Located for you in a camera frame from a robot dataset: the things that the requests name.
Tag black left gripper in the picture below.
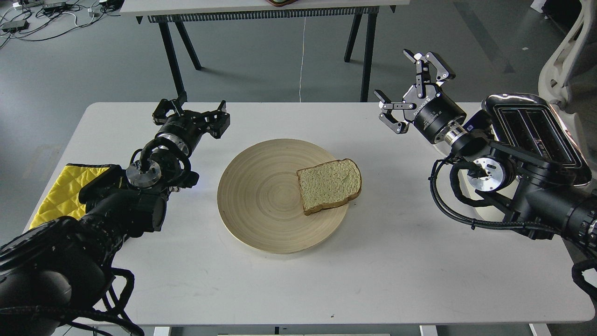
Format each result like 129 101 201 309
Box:
152 98 230 151

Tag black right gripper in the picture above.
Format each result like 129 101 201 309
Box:
374 49 467 144

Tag slice of bread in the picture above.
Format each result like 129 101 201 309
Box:
296 159 362 216

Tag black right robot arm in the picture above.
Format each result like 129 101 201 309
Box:
375 49 597 299

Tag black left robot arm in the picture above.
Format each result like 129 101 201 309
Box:
0 95 230 336

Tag cream chrome toaster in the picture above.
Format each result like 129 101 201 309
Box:
481 93 592 186

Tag round wooden plate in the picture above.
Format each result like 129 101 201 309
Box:
217 139 349 254

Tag background table with black legs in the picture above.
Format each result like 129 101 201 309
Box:
119 0 409 102

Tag yellow quilted cloth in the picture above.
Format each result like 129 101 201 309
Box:
28 163 121 230

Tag white office chair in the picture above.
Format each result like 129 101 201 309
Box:
539 0 597 161

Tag white hanging cable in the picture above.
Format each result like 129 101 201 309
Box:
298 17 307 103

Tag floor cables and power strips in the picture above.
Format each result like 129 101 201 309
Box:
0 0 124 47

